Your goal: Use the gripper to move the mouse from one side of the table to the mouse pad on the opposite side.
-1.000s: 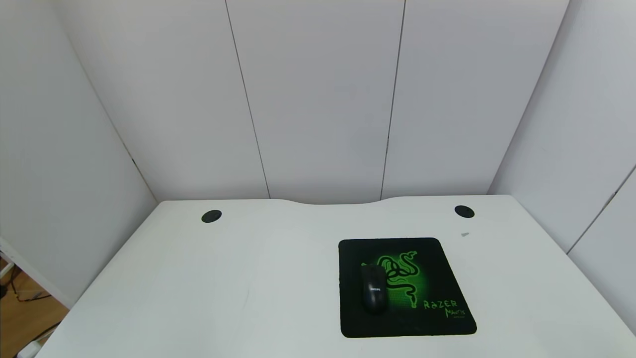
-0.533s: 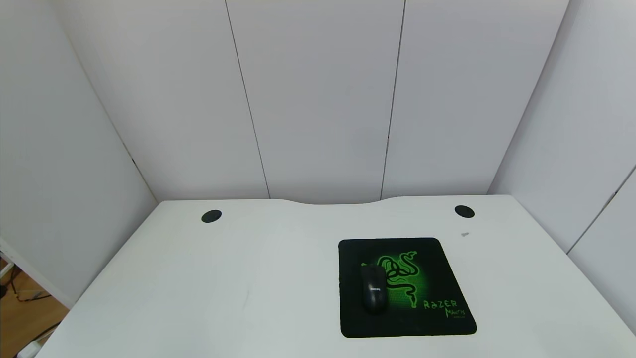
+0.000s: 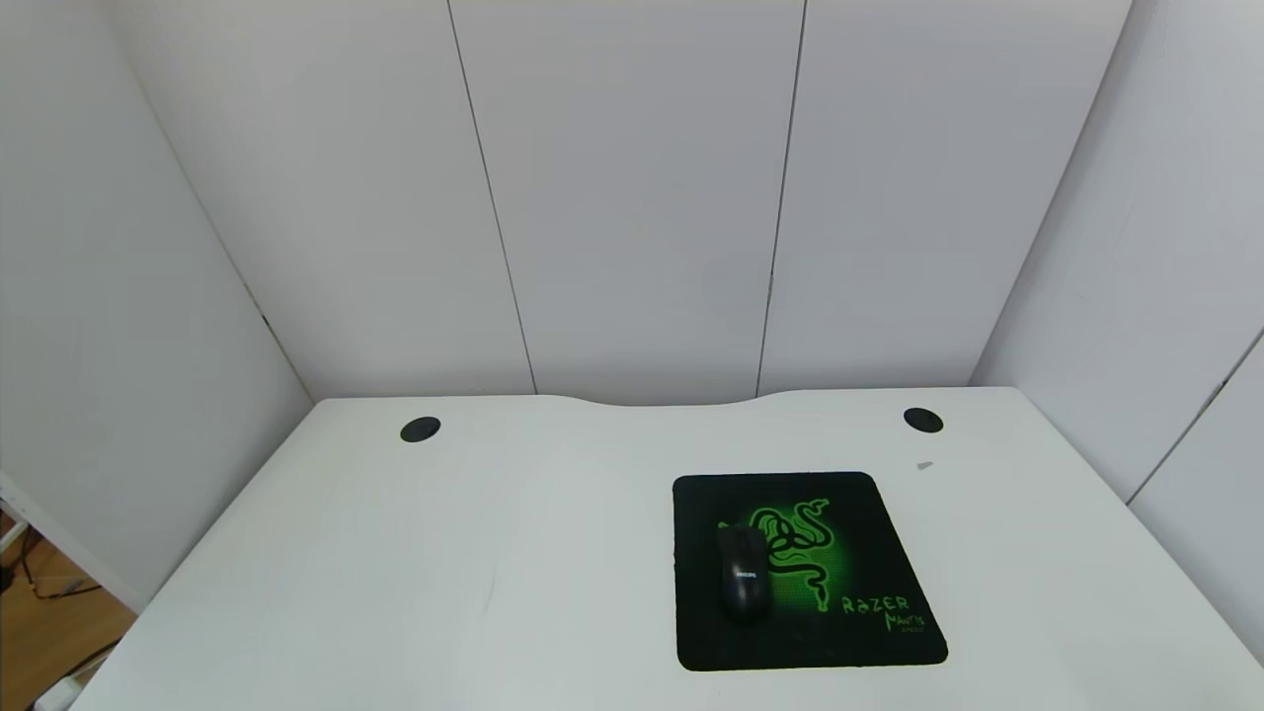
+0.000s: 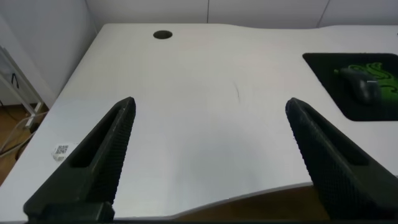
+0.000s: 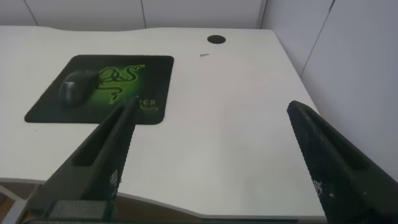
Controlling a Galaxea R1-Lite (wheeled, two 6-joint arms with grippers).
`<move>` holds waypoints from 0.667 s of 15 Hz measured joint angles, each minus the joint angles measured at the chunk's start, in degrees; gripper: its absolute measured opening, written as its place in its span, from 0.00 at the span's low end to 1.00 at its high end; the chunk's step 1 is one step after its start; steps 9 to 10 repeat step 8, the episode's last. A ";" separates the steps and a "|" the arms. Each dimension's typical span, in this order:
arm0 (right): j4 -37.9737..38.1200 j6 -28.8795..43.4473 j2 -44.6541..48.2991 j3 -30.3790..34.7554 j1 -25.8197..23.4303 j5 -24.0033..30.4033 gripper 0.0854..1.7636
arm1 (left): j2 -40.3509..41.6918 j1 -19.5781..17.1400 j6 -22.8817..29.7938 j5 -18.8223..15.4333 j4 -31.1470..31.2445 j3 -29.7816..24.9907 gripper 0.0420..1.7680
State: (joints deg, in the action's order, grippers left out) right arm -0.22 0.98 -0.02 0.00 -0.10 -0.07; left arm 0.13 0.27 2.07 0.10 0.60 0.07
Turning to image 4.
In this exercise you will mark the black green snake-logo mouse pad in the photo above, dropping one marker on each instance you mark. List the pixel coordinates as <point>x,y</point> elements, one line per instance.
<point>329,81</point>

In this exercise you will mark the white QR code sticker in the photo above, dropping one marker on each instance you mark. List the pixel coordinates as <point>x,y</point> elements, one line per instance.
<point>62,151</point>

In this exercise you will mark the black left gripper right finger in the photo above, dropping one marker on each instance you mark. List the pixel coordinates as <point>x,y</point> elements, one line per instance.
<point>335,174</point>

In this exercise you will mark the white metal rack frame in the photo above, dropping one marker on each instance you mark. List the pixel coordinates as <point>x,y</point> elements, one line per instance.
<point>18,93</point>

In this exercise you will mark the black computer mouse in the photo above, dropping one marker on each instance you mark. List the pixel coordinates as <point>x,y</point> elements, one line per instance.
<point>362,87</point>

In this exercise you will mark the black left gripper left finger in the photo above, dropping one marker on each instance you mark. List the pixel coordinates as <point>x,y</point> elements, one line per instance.
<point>102,161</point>

